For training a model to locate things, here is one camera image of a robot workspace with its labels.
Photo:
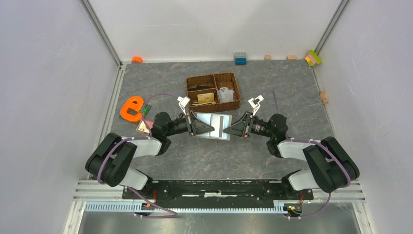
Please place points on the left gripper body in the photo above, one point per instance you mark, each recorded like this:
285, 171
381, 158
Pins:
188, 121

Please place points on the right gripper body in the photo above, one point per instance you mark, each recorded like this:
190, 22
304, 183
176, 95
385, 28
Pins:
251, 123

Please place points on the white VIP card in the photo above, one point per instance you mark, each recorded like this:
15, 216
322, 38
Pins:
220, 122

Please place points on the grey card holder wallet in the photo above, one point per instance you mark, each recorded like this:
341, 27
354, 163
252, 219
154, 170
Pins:
206, 117

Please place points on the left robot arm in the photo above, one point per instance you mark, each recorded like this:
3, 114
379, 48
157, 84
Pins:
111, 160

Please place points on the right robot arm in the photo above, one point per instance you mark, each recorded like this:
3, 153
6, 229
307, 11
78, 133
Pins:
330, 166

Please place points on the yellow card in basket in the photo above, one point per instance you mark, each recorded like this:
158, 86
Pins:
205, 98

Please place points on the white cards in basket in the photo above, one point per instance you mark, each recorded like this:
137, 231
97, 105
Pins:
225, 94

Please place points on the black item in basket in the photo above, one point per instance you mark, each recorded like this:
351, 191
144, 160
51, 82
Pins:
198, 87

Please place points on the brown wicker divided basket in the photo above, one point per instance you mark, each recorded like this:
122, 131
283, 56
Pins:
215, 81

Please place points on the green toy block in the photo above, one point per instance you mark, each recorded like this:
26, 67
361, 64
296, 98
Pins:
146, 109

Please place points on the orange plastic tape dispenser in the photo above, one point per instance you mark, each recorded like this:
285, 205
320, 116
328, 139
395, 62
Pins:
131, 110

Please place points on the blue grey toy brick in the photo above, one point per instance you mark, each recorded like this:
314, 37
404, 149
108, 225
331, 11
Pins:
240, 58

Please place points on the flat wooden block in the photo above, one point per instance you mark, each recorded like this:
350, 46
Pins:
291, 57

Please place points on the wooden arch block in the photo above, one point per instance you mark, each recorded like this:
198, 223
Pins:
323, 97

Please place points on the orange round cap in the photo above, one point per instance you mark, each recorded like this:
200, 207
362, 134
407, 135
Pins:
136, 59

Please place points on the multicolour toy brick stack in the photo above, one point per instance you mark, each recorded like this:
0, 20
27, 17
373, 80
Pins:
312, 58

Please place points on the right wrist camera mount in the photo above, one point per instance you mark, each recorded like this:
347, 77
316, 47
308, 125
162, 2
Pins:
255, 103

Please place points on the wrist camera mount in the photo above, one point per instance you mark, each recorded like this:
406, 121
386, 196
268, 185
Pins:
182, 103
255, 103

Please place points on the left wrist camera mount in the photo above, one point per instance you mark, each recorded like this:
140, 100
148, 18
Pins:
182, 103

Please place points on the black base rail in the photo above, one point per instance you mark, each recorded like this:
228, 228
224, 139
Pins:
256, 193

